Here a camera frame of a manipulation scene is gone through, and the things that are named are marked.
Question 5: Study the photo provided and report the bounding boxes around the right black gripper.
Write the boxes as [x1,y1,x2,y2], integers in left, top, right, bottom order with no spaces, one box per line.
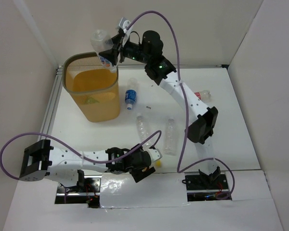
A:
[98,34,150,66]

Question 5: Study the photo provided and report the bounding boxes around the white orange label bottle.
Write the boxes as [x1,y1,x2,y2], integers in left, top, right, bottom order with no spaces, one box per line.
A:
[90,29,117,73]

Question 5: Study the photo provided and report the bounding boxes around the clear ribbed plastic bottle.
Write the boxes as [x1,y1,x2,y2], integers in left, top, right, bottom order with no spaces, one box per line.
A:
[136,113,152,142]

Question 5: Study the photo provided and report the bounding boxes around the clear square plastic bottle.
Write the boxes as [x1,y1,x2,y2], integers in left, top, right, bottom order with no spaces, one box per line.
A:
[164,118,178,156]

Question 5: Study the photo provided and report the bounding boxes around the red label plastic bottle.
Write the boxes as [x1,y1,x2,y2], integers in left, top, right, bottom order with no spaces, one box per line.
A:
[194,90,211,101]

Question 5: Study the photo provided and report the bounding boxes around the yellow cap clear bottle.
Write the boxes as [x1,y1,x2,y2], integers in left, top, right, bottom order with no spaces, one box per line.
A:
[155,160,161,167]

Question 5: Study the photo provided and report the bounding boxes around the green plastic bottle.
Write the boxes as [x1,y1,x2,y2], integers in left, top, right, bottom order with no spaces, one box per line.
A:
[83,95,99,105]

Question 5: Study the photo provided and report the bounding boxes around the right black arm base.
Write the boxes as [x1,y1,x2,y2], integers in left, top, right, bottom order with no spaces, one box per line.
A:
[182,173,231,202]

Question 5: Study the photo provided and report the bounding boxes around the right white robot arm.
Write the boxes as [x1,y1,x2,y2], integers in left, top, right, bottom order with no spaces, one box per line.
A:
[91,29,221,189]

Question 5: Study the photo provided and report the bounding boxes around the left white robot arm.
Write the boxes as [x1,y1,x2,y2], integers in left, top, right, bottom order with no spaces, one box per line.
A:
[19,140,162,192]

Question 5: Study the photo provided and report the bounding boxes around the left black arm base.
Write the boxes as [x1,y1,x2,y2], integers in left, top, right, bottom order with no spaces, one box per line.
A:
[54,170,102,208]

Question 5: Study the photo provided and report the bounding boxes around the yellow mesh waste bin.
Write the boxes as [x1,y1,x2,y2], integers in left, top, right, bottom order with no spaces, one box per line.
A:
[62,52,120,122]

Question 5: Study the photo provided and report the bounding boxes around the blue label plastic bottle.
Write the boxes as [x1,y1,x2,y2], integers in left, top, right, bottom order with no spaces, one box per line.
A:
[124,78,138,110]

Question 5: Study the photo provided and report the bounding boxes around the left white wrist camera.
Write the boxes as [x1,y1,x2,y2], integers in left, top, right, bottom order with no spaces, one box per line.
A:
[149,149,162,165]

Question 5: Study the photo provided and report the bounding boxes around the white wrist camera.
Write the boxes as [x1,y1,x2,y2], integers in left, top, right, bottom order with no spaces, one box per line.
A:
[149,149,162,165]
[118,17,133,47]

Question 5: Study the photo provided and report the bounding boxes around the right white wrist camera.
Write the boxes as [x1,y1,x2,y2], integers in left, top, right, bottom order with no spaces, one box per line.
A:
[118,17,133,47]

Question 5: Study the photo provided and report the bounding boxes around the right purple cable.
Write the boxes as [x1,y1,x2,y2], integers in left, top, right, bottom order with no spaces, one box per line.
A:
[127,10,237,200]

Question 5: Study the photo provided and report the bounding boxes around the aluminium frame rail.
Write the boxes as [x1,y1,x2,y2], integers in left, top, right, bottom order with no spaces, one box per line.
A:
[40,65,63,135]

